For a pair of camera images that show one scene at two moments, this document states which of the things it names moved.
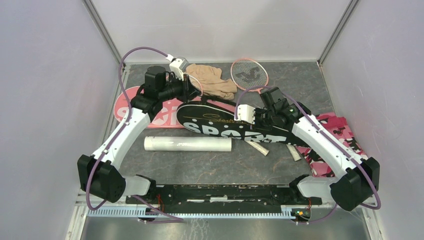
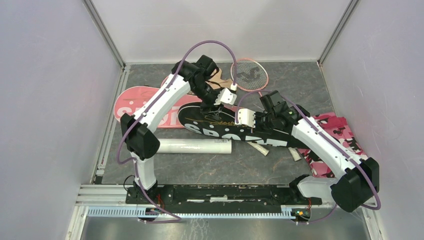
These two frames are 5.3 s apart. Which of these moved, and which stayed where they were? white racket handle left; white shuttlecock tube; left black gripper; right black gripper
Moved: left black gripper
Stayed: white racket handle left; right black gripper; white shuttlecock tube
